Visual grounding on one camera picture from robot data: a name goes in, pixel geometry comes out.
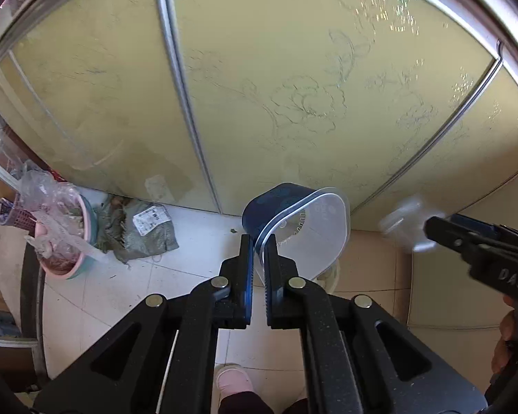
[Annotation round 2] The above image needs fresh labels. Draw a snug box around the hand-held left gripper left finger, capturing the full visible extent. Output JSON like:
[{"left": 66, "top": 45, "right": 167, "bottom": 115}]
[{"left": 33, "top": 234, "right": 255, "bottom": 414}]

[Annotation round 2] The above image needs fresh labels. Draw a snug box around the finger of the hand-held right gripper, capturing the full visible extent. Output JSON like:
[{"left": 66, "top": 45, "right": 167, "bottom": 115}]
[
  {"left": 425, "top": 216, "right": 480, "bottom": 262},
  {"left": 451, "top": 213, "right": 518, "bottom": 239}
]

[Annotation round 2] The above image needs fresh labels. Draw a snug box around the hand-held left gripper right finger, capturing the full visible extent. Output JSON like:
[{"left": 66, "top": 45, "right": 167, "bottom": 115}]
[{"left": 263, "top": 241, "right": 488, "bottom": 414}]

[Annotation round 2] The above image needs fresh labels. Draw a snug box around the white tissue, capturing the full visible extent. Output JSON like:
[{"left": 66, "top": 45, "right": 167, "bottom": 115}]
[{"left": 379, "top": 196, "right": 438, "bottom": 252}]

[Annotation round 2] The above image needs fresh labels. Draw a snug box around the clear plastic tub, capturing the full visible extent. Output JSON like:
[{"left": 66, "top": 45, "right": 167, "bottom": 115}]
[{"left": 242, "top": 183, "right": 352, "bottom": 284}]

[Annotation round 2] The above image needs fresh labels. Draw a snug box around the person's right hand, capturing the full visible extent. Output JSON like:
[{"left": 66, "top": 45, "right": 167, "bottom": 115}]
[{"left": 490, "top": 310, "right": 517, "bottom": 376}]

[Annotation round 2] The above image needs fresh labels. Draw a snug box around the frosted glass sliding door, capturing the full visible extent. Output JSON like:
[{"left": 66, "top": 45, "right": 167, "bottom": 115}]
[
  {"left": 349, "top": 62, "right": 518, "bottom": 236},
  {"left": 162, "top": 0, "right": 503, "bottom": 227},
  {"left": 0, "top": 0, "right": 221, "bottom": 215}
]

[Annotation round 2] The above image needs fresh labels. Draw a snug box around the pink slipper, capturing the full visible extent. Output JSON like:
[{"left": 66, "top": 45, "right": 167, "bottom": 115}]
[{"left": 216, "top": 364, "right": 253, "bottom": 404}]

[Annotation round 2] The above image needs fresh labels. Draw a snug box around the green woven sack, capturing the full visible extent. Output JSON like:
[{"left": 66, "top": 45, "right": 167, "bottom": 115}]
[{"left": 96, "top": 194, "right": 180, "bottom": 265}]

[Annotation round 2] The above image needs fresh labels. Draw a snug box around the pink plastic basin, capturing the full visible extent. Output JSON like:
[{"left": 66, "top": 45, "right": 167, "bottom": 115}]
[{"left": 35, "top": 183, "right": 98, "bottom": 279}]

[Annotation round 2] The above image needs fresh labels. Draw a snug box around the clear crumpled plastic bag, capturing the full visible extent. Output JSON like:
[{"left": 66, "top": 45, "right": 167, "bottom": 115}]
[{"left": 19, "top": 159, "right": 96, "bottom": 265}]

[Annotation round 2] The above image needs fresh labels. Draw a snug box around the dark metal table leg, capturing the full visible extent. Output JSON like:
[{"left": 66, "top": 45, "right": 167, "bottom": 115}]
[{"left": 21, "top": 241, "right": 49, "bottom": 381}]

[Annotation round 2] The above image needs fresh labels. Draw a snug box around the purple plastic basket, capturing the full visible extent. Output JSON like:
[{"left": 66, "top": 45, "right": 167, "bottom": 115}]
[{"left": 0, "top": 196, "right": 40, "bottom": 232}]

